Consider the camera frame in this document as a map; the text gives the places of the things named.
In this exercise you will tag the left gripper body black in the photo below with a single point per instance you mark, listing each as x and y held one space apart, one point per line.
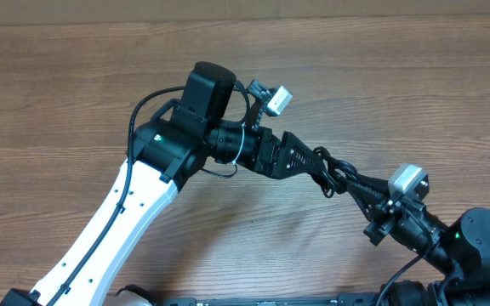
260 162

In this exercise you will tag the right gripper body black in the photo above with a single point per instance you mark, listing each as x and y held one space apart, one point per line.
383 223

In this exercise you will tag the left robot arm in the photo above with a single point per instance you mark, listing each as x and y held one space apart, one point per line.
215 117

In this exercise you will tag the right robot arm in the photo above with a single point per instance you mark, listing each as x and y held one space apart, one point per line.
452 262

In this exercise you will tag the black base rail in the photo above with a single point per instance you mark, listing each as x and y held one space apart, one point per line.
342 299

